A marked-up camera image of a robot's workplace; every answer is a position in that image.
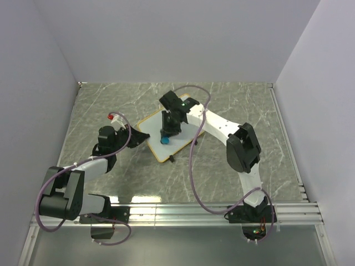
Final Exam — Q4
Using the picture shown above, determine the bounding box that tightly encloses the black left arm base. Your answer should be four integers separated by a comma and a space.
79, 206, 130, 224

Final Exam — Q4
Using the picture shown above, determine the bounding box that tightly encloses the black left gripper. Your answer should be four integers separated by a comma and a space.
111, 124, 149, 153

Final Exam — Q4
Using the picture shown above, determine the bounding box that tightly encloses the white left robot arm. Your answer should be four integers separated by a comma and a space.
35, 125, 150, 223

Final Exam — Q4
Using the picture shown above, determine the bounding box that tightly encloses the aluminium right side rail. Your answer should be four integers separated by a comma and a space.
267, 83, 309, 203

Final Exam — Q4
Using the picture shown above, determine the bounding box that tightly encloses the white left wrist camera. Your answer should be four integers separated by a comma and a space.
107, 112, 129, 132

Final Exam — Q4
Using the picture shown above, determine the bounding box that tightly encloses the yellow framed whiteboard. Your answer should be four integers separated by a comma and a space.
138, 94, 198, 163

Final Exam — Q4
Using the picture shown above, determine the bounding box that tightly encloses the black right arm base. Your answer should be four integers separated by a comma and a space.
224, 205, 277, 224

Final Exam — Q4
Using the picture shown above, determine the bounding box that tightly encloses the blue whiteboard eraser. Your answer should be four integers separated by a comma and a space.
160, 136, 170, 145

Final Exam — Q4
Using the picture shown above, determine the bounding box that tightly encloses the aluminium front mounting rail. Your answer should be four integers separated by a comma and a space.
19, 203, 331, 265

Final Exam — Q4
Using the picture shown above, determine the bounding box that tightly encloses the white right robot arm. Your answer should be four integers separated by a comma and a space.
159, 91, 275, 223

